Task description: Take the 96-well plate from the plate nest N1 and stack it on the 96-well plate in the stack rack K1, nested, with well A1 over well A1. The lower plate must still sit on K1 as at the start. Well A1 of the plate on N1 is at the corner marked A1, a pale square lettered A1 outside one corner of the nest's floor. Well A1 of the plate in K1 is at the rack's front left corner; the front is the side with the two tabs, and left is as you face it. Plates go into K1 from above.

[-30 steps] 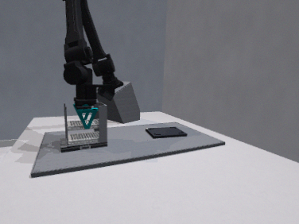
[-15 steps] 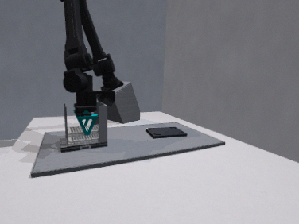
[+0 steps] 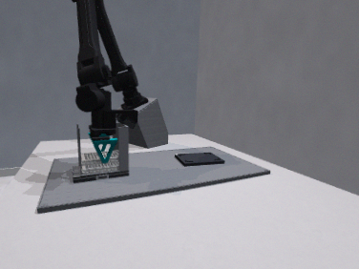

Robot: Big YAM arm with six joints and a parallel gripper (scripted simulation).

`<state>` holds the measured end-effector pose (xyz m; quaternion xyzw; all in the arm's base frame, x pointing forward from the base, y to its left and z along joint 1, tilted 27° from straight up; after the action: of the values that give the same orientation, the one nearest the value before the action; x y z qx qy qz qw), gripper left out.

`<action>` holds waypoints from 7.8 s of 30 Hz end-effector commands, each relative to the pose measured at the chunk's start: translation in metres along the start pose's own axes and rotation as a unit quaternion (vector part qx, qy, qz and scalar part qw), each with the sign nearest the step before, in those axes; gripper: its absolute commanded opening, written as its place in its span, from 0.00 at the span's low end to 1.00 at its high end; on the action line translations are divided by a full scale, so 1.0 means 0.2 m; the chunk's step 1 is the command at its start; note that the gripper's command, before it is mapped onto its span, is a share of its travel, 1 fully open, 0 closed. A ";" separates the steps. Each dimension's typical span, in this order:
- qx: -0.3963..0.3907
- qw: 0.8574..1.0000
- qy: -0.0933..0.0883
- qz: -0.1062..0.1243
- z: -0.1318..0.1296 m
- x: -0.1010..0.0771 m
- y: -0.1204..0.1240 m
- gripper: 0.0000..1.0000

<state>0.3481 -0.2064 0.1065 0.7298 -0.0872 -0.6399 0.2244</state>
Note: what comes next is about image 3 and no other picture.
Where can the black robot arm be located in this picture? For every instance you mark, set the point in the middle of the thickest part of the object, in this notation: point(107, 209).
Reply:
point(93, 72)

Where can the white well plate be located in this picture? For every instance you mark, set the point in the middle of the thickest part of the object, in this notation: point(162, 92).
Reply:
point(93, 169)
point(93, 158)

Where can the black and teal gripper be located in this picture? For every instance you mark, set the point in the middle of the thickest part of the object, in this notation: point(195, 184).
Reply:
point(99, 137)

